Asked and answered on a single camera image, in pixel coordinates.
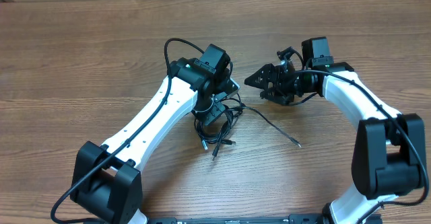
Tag black USB cable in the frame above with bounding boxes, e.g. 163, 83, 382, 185
193, 98, 245, 161

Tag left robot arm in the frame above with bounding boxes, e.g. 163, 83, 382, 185
70, 44, 238, 223

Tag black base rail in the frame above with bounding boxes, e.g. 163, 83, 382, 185
147, 214, 332, 224

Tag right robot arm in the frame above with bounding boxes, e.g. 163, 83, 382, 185
244, 37, 430, 223

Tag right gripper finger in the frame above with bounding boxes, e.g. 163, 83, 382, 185
244, 64, 278, 90
260, 89, 290, 106

